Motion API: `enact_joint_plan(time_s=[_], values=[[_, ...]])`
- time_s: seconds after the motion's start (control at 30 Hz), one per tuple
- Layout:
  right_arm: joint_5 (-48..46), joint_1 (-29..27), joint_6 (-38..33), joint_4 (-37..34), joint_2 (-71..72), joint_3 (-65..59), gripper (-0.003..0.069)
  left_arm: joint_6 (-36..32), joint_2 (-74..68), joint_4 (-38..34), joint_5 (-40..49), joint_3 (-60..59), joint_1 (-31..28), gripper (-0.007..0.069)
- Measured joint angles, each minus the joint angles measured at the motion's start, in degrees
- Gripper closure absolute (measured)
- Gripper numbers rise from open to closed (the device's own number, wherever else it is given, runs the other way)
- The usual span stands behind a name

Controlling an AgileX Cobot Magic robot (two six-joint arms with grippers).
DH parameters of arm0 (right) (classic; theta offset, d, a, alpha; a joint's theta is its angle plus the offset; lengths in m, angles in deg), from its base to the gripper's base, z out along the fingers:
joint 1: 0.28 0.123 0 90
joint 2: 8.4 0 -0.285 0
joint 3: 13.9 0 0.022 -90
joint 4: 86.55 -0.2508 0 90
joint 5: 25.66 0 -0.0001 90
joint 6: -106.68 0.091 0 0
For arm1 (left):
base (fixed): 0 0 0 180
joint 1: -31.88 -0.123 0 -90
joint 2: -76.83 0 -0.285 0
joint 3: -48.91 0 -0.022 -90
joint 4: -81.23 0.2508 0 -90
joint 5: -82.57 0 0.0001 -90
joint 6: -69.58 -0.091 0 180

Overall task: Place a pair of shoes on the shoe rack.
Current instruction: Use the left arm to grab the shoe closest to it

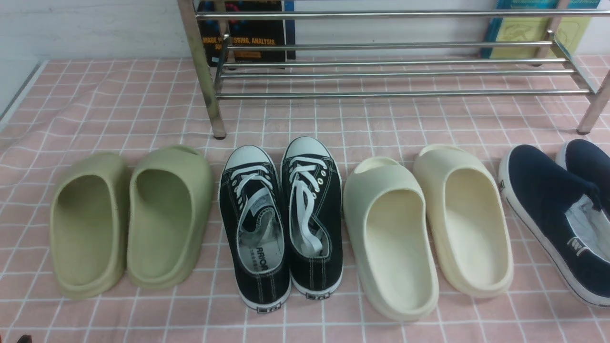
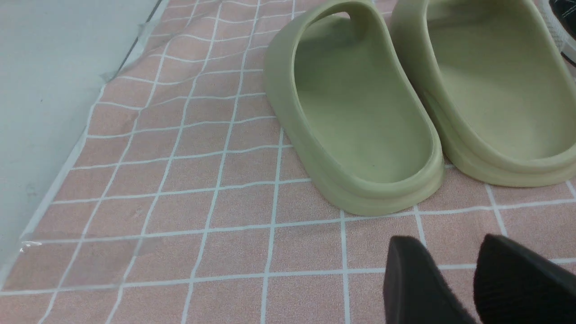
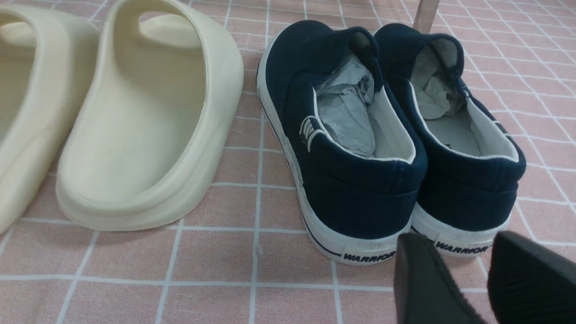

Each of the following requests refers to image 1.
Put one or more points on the black canvas sneaker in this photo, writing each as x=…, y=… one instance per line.
x=251, y=210
x=311, y=196

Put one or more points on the steel shoe rack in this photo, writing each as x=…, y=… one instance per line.
x=552, y=59

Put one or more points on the left cream foam slipper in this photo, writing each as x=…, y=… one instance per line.
x=385, y=215

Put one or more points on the cream foam slipper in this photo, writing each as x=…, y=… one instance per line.
x=466, y=217
x=385, y=215

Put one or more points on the right green foam slipper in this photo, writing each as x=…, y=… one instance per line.
x=170, y=193

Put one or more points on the green foam slipper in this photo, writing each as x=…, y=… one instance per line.
x=89, y=215
x=170, y=193

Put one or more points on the black image processing book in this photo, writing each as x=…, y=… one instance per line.
x=251, y=33

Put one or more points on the right cream foam slipper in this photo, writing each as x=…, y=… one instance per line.
x=466, y=217

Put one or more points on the left green foam slipper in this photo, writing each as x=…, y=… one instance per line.
x=89, y=215

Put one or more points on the teal and yellow book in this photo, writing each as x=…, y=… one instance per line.
x=569, y=33

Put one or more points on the pink checkered tablecloth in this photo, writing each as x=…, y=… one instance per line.
x=73, y=108

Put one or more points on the left navy slip-on shoe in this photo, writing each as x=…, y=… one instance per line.
x=565, y=214

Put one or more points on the navy slip-on shoe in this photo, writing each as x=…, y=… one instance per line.
x=565, y=214
x=589, y=162

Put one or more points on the right navy slip-on shoe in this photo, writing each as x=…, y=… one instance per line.
x=589, y=162

